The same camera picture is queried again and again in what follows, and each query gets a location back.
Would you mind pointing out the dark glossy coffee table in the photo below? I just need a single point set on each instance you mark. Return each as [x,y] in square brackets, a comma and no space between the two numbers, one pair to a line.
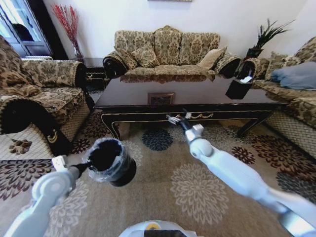
[187,91]

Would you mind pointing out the dark glass-door cabinet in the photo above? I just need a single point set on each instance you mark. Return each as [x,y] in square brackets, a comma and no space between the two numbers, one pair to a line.
[22,27]

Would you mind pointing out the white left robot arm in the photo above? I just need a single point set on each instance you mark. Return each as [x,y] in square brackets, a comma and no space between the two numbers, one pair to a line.
[47,187]

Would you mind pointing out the black tissue box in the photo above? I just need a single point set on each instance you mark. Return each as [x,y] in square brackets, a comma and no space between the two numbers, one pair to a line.
[237,90]

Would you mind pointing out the dark square plant pot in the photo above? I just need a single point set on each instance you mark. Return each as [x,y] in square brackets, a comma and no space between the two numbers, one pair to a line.
[254,53]

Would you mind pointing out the white tissue paper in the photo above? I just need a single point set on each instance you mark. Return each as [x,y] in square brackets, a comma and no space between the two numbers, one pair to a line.
[246,79]

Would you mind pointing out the white robot front shell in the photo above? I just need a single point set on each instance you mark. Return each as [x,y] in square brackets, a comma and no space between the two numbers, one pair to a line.
[158,229]

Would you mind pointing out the framed wall picture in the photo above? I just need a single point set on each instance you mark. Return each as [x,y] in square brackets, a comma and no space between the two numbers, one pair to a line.
[169,0]

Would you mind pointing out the red branch decoration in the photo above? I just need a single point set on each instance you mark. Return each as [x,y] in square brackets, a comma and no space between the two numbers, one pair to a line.
[70,27]

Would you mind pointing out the beige plain cushion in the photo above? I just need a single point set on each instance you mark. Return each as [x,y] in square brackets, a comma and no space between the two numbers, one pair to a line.
[212,59]

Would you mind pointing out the patterned square cushion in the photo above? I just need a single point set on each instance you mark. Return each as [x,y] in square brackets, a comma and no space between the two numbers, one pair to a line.
[281,64]
[145,58]

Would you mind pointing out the dark wooden side table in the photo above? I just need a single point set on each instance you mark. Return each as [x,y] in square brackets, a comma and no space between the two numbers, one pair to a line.
[95,70]

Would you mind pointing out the patterned sofa with lattice skirt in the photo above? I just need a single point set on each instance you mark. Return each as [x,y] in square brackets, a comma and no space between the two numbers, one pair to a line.
[296,103]

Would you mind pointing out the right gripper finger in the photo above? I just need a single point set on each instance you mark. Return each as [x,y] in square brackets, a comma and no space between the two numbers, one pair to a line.
[173,120]
[186,114]

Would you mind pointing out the patterned three-seat sofa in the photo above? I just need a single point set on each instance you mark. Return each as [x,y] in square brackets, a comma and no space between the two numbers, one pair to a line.
[168,49]

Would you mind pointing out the black trash bin with bag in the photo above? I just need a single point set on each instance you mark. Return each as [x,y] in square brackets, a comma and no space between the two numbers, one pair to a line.
[118,168]

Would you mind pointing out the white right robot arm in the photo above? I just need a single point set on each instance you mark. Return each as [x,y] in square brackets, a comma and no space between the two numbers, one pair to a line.
[232,168]

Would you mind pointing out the green potted plant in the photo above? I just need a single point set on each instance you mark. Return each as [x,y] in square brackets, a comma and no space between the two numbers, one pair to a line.
[267,33]

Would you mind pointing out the beige floral rug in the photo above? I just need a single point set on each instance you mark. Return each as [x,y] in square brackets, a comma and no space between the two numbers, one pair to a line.
[172,187]

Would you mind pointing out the patterned armchair with dark arms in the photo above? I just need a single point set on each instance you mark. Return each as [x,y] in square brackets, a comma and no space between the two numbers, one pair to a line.
[49,81]

